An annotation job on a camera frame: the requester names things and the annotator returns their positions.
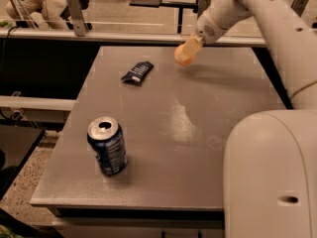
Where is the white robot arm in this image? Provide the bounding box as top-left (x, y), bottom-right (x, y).
top-left (174, 0), bottom-right (317, 238)

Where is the seated person in beige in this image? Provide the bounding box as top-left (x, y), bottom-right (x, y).
top-left (6, 0), bottom-right (67, 30)

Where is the right metal bracket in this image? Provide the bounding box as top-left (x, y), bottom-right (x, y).
top-left (291, 0), bottom-right (308, 17)

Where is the black side table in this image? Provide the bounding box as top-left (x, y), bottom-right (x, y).
top-left (0, 125), bottom-right (45, 199)

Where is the metal bracket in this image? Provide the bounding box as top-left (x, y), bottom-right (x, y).
top-left (197, 0), bottom-right (211, 17)
top-left (291, 0), bottom-right (308, 17)
top-left (66, 0), bottom-right (87, 37)

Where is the left metal bracket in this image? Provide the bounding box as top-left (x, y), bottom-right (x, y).
top-left (66, 0), bottom-right (87, 37)

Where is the orange fruit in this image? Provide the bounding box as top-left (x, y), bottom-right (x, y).
top-left (174, 45), bottom-right (195, 66)

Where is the metal rail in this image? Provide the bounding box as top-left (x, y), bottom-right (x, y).
top-left (0, 28), bottom-right (266, 48)

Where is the blue rxbar wrapper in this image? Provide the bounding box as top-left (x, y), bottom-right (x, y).
top-left (121, 60), bottom-right (154, 85)

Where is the blue soda can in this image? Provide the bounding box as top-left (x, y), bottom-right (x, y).
top-left (87, 117), bottom-right (127, 176)

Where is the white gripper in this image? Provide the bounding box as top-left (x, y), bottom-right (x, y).
top-left (183, 10), bottom-right (226, 56)

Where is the middle metal bracket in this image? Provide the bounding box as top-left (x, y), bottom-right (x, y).
top-left (197, 0), bottom-right (211, 17)

